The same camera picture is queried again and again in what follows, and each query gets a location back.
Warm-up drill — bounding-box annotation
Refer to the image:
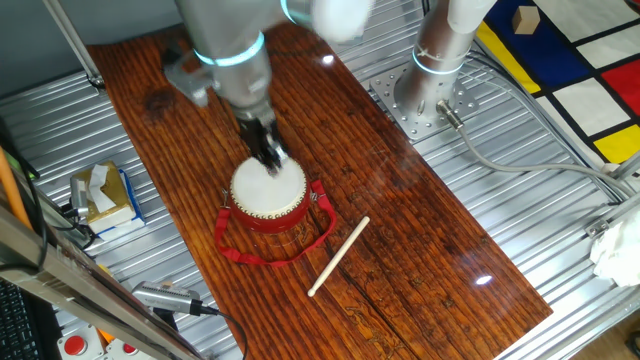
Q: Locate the black cable by beam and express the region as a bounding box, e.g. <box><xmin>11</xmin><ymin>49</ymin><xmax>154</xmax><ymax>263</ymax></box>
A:
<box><xmin>0</xmin><ymin>117</ymin><xmax>51</xmax><ymax>274</ymax></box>

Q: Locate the large wooden cube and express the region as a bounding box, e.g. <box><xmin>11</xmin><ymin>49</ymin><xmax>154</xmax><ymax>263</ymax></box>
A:
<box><xmin>511</xmin><ymin>5</ymin><xmax>542</xmax><ymax>36</ymax></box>

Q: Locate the orange tube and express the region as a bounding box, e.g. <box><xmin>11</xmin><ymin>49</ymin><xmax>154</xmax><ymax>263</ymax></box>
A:
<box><xmin>0</xmin><ymin>146</ymin><xmax>34</xmax><ymax>232</ymax></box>

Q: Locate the grey cable with metal plug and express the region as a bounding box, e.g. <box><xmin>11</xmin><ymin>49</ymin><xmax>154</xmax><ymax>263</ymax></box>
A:
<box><xmin>435</xmin><ymin>98</ymin><xmax>639</xmax><ymax>199</ymax></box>

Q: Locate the wrist camera with grey bracket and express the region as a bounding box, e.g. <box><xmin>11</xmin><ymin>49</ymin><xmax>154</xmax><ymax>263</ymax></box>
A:
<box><xmin>162</xmin><ymin>47</ymin><xmax>214</xmax><ymax>109</ymax></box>

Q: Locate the aluminium frame beam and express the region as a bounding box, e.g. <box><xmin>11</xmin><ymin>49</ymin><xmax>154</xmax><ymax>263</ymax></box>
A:
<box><xmin>0</xmin><ymin>202</ymin><xmax>206</xmax><ymax>360</ymax></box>

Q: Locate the red drum with white skin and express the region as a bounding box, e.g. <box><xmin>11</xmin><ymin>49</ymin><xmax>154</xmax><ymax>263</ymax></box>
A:
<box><xmin>228</xmin><ymin>155</ymin><xmax>309</xmax><ymax>235</ymax></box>

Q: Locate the slanted metal pole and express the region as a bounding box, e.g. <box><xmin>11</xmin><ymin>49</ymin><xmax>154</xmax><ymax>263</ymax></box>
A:
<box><xmin>42</xmin><ymin>0</ymin><xmax>107</xmax><ymax>91</ymax></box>

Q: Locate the small silver camera on stand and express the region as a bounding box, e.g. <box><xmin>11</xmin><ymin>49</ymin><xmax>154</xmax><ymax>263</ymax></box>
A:
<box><xmin>68</xmin><ymin>176</ymin><xmax>91</xmax><ymax>220</ymax></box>

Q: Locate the pale wooden drumstick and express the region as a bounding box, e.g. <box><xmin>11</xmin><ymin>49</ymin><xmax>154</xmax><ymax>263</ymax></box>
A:
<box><xmin>306</xmin><ymin>215</ymin><xmax>372</xmax><ymax>298</ymax></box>

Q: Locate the black camera cable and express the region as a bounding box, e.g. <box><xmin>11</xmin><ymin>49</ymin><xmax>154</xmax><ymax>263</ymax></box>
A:
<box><xmin>192</xmin><ymin>299</ymin><xmax>250</xmax><ymax>360</ymax></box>

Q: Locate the grey box small red button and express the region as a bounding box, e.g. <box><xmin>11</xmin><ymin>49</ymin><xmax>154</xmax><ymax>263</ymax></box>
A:
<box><xmin>103</xmin><ymin>338</ymin><xmax>151</xmax><ymax>360</ymax></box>

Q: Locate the grey box large red button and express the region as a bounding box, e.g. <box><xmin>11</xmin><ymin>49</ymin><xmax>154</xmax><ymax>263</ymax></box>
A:
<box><xmin>56</xmin><ymin>323</ymin><xmax>107</xmax><ymax>360</ymax></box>

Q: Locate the black keyboard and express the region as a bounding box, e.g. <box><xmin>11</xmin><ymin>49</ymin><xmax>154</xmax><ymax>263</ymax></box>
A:
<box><xmin>0</xmin><ymin>278</ymin><xmax>46</xmax><ymax>360</ymax></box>

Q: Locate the red drum strap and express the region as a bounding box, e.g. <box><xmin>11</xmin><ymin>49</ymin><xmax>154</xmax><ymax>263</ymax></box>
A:
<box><xmin>213</xmin><ymin>179</ymin><xmax>339</xmax><ymax>268</ymax></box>

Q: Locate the small aluminium corner bracket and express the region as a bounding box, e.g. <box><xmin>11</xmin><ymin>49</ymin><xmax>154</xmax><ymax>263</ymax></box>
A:
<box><xmin>583</xmin><ymin>218</ymin><xmax>611</xmax><ymax>240</ymax></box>

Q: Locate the silver camera with cable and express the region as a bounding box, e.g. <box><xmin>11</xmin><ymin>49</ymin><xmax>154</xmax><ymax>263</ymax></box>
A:
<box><xmin>130</xmin><ymin>280</ymin><xmax>204</xmax><ymax>317</ymax></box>

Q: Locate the crumpled white cloth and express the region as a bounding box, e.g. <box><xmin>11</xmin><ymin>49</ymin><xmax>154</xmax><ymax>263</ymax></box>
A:
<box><xmin>588</xmin><ymin>212</ymin><xmax>640</xmax><ymax>289</ymax></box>

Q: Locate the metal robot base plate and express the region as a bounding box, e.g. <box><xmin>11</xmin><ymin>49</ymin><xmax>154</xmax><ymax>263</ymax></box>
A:
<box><xmin>369</xmin><ymin>62</ymin><xmax>480</xmax><ymax>141</ymax></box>

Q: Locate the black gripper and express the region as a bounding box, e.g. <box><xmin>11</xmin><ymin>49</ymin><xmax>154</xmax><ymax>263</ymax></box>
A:
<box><xmin>237</xmin><ymin>110</ymin><xmax>292</xmax><ymax>175</ymax></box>

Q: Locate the gold tissue box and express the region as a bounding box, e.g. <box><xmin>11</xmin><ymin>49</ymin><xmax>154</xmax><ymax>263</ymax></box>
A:
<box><xmin>69</xmin><ymin>160</ymin><xmax>137</xmax><ymax>235</ymax></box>

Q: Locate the colour block patterned cloth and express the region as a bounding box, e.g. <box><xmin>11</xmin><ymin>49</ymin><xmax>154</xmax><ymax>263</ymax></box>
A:
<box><xmin>474</xmin><ymin>0</ymin><xmax>640</xmax><ymax>166</ymax></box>

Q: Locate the glossy wood grain board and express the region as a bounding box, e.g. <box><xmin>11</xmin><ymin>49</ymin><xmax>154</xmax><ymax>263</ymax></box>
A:
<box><xmin>85</xmin><ymin>22</ymin><xmax>554</xmax><ymax>360</ymax></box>

